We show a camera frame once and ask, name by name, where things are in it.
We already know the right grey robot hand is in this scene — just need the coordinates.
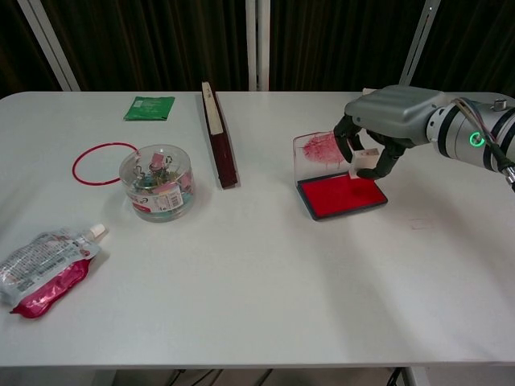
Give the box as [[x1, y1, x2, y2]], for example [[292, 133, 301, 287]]
[[332, 85, 448, 180]]

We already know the white and red stamp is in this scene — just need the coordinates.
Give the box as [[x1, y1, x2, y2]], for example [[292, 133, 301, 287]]
[[348, 147, 381, 180]]

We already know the red ink pad clear lid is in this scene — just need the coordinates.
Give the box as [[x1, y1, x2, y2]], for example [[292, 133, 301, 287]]
[[292, 129, 389, 222]]

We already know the dark curtain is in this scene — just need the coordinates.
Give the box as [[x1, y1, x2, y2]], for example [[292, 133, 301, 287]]
[[0, 0, 515, 100]]

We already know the green foil packet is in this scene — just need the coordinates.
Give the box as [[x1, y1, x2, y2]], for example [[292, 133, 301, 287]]
[[122, 95, 176, 122]]

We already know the clear tub of binder clips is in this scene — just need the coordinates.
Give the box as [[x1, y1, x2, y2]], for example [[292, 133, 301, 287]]
[[118, 144, 196, 223]]

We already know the silver pink spout pouch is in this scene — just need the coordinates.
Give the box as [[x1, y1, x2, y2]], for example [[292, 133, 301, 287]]
[[0, 223, 110, 320]]

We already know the white frame pole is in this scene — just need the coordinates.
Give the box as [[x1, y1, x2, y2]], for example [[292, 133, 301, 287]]
[[16, 0, 81, 93], [395, 0, 438, 93], [245, 0, 272, 93]]

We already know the red rubber band ring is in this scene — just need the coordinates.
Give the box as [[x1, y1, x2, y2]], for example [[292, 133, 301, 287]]
[[72, 141, 142, 188]]

